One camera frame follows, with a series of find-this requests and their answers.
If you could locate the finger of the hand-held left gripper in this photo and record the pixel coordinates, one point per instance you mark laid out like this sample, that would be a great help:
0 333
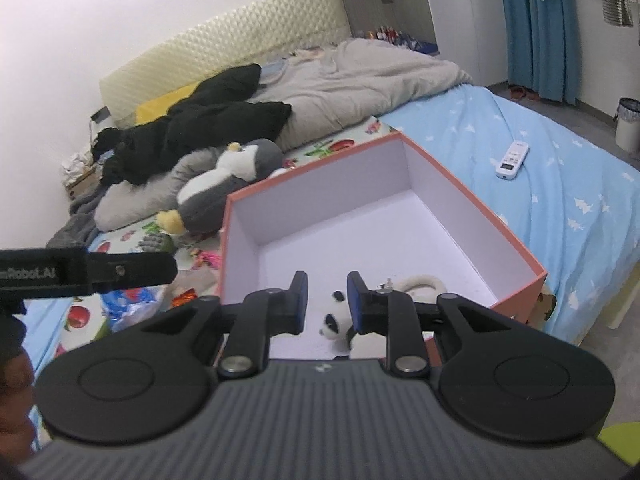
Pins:
130 270

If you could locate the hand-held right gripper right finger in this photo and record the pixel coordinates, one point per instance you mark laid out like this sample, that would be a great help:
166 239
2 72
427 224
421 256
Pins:
356 302

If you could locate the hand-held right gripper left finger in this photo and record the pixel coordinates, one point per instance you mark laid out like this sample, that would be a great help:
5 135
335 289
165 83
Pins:
300 302

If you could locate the blue white packet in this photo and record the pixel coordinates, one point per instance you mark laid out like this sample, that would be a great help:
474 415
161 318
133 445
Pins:
130 307

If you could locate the small panda plush toy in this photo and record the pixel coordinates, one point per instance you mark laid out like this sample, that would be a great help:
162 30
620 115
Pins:
330 331

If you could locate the orange cardboard box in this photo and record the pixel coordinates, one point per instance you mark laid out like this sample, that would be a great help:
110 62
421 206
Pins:
350 210

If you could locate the fruit-printed mat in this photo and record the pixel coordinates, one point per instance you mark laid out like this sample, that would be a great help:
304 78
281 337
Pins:
125 240

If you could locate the green grey massage brush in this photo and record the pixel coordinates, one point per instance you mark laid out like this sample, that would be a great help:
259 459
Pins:
155 242

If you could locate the dark grey cloth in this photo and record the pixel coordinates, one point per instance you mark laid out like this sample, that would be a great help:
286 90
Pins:
75 230

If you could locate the grey pillow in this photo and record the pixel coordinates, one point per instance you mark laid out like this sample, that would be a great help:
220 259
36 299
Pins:
140 200

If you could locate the pink feather bird toy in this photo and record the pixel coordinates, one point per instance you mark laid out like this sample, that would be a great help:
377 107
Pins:
210 259

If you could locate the brown cardboard box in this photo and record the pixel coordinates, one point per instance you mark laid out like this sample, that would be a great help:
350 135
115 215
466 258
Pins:
82 182

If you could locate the crumpled white paper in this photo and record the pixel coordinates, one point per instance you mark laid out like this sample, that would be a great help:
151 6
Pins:
77 162

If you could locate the grey white penguin plush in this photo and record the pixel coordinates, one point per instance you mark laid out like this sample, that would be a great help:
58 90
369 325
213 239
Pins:
225 185

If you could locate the black fleece garment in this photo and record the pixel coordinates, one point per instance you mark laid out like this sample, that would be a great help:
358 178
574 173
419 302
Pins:
200 125

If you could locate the yellow pillow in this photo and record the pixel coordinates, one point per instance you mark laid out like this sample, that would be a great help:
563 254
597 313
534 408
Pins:
155 107

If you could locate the white remote control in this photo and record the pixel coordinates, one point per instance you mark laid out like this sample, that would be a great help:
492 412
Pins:
512 160

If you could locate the grey duvet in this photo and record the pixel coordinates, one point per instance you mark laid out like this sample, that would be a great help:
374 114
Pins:
350 90

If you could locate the blue tree-print bed sheet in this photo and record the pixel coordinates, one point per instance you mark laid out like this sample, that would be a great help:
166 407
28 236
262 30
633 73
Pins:
550 200

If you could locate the cream quilted headboard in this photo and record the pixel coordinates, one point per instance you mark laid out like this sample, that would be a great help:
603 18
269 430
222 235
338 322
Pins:
225 35

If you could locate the red slipper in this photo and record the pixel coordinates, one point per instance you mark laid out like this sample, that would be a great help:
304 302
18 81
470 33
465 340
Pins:
518 93

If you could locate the row of colourful packets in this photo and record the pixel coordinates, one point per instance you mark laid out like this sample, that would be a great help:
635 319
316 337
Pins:
395 37

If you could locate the lime green object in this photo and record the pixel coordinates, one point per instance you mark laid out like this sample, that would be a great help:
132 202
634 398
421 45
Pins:
622 442

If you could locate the white trash bin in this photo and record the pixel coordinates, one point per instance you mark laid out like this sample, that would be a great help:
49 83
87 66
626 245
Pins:
627 130

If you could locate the blue curtain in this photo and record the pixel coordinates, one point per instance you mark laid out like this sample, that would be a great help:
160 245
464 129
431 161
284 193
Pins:
540 35

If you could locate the striped hanging garment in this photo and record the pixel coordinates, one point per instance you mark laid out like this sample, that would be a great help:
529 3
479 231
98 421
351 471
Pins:
617 5

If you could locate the small black wall device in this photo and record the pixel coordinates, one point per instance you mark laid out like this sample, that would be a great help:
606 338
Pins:
100 114

